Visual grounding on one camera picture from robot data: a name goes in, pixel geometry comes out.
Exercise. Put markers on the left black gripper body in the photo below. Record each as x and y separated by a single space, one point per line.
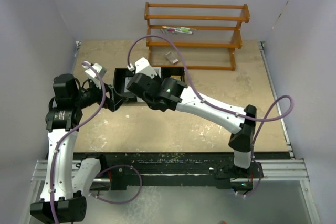
108 102

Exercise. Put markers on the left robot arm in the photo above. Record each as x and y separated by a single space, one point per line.
64 195

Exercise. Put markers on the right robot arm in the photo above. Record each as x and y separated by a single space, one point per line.
178 96

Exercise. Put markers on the yellow card stack in tray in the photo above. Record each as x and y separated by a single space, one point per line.
179 78

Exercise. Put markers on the black and white organiser tray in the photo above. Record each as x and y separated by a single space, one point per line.
122 76

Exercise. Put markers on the small grey box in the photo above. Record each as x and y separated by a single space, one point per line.
172 58

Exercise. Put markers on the bundle of coloured pens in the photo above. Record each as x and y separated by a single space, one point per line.
178 30

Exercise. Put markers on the wooden three-tier shelf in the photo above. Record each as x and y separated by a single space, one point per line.
217 26

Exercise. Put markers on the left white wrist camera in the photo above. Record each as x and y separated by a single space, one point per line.
93 70

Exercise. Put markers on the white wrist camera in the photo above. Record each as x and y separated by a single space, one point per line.
142 66
93 70

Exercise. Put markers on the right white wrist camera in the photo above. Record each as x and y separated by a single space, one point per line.
142 66

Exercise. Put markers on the aluminium frame rail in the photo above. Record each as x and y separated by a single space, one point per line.
279 170

